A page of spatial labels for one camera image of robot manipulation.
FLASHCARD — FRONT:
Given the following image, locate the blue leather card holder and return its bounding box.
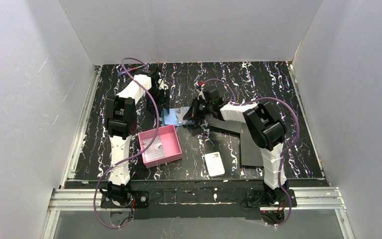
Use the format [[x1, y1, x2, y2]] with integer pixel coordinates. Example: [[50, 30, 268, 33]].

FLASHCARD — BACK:
[[161, 107, 195, 126]]

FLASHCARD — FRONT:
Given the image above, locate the pink plastic tray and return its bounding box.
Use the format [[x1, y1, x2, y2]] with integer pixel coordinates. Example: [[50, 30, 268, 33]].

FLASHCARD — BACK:
[[142, 124, 183, 168]]

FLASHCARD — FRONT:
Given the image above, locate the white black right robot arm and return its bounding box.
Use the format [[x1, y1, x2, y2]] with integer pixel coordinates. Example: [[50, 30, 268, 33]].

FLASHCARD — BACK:
[[180, 87, 288, 204]]

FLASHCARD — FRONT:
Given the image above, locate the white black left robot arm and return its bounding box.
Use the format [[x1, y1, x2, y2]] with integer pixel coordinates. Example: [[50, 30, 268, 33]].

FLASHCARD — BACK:
[[100, 66, 169, 207]]

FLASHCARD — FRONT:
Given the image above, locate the loose VIP card in tray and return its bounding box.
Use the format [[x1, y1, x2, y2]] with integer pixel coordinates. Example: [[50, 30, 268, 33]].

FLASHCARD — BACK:
[[142, 136, 163, 152]]

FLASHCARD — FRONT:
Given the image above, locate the stack of grey cards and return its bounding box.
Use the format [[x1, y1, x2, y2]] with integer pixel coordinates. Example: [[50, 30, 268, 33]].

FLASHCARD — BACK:
[[144, 148, 165, 161]]

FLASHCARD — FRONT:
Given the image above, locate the white small box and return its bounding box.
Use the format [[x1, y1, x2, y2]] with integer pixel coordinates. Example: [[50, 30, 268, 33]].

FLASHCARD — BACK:
[[204, 152, 225, 178]]

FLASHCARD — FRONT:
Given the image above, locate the flat black rectangular box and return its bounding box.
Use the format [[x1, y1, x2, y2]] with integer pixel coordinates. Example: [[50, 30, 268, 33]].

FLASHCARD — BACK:
[[240, 132, 264, 168]]

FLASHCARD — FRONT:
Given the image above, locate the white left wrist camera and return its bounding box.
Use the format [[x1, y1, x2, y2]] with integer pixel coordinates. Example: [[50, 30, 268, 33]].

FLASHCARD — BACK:
[[158, 78, 168, 91]]

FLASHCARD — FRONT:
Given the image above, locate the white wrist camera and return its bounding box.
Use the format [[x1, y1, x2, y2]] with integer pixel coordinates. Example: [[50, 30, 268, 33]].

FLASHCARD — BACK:
[[195, 82, 206, 102], [158, 78, 168, 91]]

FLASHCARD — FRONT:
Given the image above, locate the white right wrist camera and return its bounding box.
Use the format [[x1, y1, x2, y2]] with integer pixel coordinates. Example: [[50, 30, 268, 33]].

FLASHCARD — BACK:
[[195, 82, 206, 102]]

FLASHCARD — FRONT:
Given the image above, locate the blue red handled screwdriver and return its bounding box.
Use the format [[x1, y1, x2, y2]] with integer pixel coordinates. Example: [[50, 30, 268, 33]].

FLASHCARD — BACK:
[[118, 66, 143, 76]]

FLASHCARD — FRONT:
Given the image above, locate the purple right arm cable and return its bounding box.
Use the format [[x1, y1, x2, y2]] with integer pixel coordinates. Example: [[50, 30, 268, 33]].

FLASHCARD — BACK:
[[200, 78, 300, 228]]

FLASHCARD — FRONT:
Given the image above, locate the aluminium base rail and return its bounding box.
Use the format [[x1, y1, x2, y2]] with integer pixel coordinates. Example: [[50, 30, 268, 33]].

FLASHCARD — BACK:
[[42, 187, 354, 239]]

